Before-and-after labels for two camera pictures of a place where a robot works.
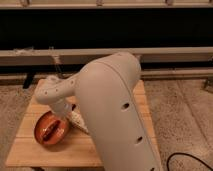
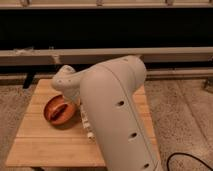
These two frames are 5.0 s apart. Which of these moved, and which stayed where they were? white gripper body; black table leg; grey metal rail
Moved: white gripper body
Stayed: black table leg; grey metal rail
